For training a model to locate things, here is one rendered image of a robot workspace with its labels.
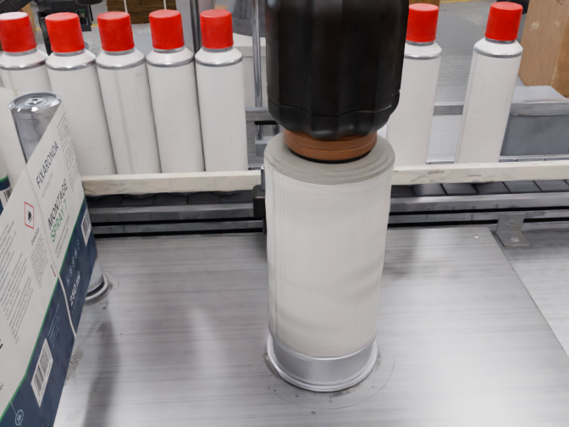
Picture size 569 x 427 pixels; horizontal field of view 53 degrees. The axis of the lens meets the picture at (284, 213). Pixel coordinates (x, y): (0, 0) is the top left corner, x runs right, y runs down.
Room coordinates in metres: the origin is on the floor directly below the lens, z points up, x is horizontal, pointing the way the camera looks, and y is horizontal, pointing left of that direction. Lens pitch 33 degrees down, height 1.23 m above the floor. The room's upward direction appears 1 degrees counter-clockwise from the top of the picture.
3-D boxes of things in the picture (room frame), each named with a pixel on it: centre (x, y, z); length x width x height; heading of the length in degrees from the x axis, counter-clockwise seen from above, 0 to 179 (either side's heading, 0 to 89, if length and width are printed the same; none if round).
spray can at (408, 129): (0.62, -0.15, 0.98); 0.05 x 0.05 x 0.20
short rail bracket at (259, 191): (0.52, 0.02, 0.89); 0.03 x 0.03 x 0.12; 3
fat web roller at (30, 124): (0.41, 0.19, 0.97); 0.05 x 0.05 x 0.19
